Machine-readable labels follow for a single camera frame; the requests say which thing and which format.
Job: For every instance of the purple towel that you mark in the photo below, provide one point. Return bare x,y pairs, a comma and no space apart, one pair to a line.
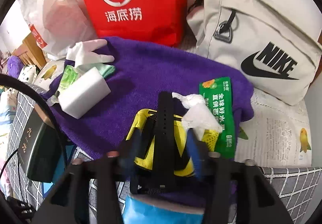
143,70

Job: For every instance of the white Miniso plastic bag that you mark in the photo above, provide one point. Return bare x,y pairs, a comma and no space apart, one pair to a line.
57,24

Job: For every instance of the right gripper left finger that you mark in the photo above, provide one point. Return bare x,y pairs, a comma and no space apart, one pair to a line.
127,154

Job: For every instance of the green tissue pack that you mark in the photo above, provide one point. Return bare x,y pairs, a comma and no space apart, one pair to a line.
69,76

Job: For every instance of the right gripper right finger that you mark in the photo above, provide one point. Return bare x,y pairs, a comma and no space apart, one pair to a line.
198,152

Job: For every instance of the grey Nike pouch bag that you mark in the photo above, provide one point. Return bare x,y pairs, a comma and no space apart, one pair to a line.
274,54

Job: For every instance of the blue tissue box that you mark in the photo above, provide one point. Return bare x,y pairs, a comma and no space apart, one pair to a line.
142,209

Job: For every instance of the white tissue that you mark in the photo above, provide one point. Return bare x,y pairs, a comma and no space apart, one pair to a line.
198,117

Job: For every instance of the newspaper with mango print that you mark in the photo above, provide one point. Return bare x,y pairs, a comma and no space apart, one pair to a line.
272,136

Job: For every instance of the dark green tea tin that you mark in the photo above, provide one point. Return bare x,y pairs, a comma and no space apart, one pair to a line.
39,150

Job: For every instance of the wooden chair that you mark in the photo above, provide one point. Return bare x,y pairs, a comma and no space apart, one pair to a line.
29,52

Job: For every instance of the green wet wipes packet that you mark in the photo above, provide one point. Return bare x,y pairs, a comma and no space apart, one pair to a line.
218,97

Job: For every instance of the grey checkered tablecloth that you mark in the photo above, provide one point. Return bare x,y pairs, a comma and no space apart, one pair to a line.
295,186

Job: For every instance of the white sponge block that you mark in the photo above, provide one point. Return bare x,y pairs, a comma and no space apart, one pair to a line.
78,98

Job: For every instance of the yellow black pouch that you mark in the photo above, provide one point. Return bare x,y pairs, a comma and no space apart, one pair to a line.
163,164

